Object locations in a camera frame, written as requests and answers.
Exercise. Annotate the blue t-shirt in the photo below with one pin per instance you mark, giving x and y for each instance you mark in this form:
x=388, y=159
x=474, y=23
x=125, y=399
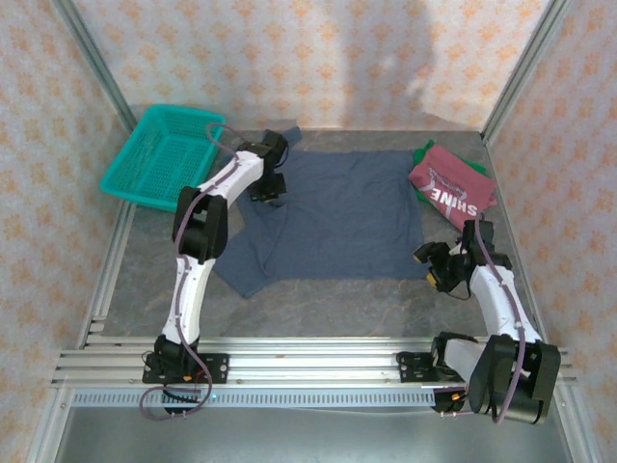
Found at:
x=337, y=217

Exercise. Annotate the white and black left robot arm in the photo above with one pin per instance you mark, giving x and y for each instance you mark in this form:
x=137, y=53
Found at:
x=188, y=299

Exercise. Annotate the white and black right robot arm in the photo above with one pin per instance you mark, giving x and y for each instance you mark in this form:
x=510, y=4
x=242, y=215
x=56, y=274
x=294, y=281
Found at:
x=501, y=308

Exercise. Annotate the maroon printed t-shirt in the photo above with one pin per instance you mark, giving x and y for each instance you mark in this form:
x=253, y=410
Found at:
x=448, y=173

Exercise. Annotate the green t-shirt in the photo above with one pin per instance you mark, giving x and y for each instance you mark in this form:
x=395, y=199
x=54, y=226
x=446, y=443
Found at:
x=420, y=152

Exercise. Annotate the teal plastic basket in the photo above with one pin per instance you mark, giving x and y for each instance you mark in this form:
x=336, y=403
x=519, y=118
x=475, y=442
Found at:
x=144, y=144

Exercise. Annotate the grey metal lower panel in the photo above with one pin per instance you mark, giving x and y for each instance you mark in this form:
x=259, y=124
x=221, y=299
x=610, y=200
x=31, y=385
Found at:
x=313, y=439

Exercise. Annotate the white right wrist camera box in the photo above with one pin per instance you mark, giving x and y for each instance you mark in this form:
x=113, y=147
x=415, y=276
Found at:
x=457, y=250

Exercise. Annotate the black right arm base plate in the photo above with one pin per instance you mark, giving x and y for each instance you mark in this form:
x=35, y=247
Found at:
x=410, y=366

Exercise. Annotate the aluminium mounting rail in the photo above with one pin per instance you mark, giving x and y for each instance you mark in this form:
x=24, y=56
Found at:
x=313, y=362

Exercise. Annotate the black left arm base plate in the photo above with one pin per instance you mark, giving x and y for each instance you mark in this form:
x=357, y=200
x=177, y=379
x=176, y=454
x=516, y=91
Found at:
x=219, y=362

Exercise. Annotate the aluminium frame post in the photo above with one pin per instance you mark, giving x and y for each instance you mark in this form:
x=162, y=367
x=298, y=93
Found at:
x=96, y=62
x=525, y=62

